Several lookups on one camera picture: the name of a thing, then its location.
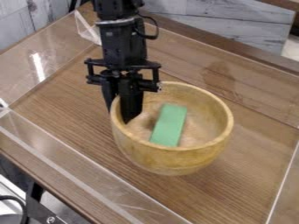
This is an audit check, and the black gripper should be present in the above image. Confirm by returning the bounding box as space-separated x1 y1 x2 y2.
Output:
84 17 161 123

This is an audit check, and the green rectangular block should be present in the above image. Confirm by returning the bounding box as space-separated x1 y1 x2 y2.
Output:
149 104 186 147

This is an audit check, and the brown wooden bowl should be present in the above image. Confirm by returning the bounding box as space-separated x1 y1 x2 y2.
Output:
109 81 233 176

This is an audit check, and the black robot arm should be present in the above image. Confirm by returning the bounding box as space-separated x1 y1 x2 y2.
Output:
84 0 161 123

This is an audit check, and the clear acrylic corner bracket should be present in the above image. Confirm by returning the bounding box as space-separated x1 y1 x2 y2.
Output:
73 10 101 46

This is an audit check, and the clear acrylic tray wall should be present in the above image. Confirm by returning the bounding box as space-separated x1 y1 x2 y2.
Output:
0 108 192 224

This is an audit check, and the black metal table bracket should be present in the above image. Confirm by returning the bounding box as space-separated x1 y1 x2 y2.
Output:
25 182 68 224

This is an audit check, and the black cable bottom left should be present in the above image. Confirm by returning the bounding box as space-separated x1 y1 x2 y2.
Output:
0 195 29 224

